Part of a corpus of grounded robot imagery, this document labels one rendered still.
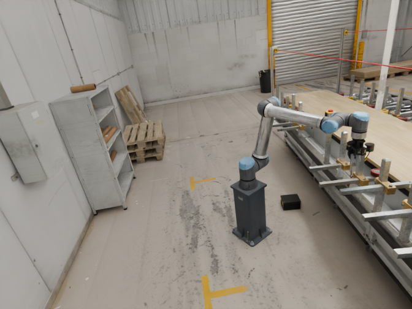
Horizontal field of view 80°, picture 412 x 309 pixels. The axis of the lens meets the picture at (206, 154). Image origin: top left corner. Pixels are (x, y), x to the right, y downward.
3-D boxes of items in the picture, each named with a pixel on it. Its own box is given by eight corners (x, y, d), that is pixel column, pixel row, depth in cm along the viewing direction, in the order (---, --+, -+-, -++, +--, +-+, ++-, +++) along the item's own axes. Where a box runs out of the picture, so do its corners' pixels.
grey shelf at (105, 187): (94, 215, 334) (47, 103, 269) (110, 182, 416) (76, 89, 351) (127, 209, 337) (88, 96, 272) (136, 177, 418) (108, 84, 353)
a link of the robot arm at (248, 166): (236, 177, 239) (234, 161, 231) (247, 170, 248) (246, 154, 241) (248, 182, 228) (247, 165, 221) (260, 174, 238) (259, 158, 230)
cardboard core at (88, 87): (69, 87, 314) (92, 83, 315) (72, 86, 321) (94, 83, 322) (71, 93, 317) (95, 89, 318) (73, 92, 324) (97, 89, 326)
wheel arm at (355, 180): (320, 189, 184) (320, 184, 182) (318, 186, 187) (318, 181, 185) (380, 181, 182) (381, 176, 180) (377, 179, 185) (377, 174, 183)
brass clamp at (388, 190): (385, 195, 153) (387, 188, 150) (372, 183, 165) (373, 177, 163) (396, 194, 152) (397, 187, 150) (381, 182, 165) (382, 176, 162)
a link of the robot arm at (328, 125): (250, 102, 198) (337, 121, 153) (260, 98, 205) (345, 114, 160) (250, 116, 204) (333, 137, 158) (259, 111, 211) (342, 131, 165)
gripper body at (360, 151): (354, 157, 166) (356, 141, 161) (347, 152, 174) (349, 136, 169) (366, 156, 166) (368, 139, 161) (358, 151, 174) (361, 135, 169)
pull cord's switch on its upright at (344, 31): (338, 101, 412) (344, 27, 366) (334, 99, 426) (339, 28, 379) (343, 100, 412) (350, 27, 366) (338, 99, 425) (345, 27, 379)
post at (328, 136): (325, 164, 237) (328, 119, 218) (322, 162, 241) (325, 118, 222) (330, 164, 237) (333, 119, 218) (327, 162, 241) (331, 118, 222)
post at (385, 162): (374, 221, 171) (385, 160, 151) (371, 218, 174) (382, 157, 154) (379, 221, 170) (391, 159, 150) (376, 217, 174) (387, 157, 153)
